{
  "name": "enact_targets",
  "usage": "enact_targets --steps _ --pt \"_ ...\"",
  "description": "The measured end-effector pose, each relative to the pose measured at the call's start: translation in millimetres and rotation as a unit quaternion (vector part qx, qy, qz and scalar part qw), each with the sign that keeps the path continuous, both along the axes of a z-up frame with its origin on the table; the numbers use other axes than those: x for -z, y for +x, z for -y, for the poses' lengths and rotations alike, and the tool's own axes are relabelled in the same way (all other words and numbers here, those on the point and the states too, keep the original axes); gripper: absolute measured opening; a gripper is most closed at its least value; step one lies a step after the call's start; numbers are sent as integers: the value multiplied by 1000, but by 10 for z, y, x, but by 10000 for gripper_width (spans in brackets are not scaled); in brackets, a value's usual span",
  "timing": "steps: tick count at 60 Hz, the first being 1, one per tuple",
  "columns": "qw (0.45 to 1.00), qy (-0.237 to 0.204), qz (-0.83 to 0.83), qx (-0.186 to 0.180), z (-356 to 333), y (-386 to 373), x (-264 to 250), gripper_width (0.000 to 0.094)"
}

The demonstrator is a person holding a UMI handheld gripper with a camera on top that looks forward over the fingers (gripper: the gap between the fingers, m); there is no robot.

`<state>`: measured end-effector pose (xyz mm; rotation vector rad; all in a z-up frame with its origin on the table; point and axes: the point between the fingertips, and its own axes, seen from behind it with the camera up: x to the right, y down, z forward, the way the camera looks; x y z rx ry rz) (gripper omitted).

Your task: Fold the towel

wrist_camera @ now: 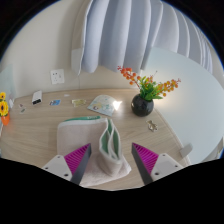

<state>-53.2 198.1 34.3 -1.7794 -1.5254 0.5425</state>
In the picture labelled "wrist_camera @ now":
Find beige towel with green edge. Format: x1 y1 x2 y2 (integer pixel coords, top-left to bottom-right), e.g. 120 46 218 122
56 115 133 188

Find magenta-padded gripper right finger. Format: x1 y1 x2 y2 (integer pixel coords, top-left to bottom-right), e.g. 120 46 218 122
130 142 185 186

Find yellow-green picture card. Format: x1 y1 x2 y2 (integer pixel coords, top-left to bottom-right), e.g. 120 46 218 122
71 97 87 108

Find white pleated curtain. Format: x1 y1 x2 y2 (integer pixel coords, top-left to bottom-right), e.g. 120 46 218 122
70 0 215 76

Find yellow artificial sunflowers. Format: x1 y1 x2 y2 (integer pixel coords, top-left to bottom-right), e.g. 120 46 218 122
0 91 10 118

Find white table edge bracket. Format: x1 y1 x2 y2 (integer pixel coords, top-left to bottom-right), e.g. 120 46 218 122
179 142 194 158

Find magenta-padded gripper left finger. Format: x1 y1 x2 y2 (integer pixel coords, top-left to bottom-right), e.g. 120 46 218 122
41 142 93 186

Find black round vase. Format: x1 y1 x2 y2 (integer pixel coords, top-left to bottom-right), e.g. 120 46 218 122
130 93 155 118

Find white wall socket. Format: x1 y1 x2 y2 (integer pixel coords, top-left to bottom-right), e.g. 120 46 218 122
49 68 66 85

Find orange round vase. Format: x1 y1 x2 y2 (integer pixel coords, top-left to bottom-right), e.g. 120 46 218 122
0 112 11 127

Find orange artificial flower sprig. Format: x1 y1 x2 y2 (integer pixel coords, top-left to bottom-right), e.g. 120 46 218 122
116 65 182 102

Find small white box device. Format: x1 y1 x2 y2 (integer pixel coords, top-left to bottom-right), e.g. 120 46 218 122
31 89 44 106

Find glossy illustrated booklet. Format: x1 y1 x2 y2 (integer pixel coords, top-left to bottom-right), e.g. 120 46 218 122
86 94 123 117

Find small gold trinket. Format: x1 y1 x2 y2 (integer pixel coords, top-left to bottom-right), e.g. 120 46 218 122
146 119 159 132

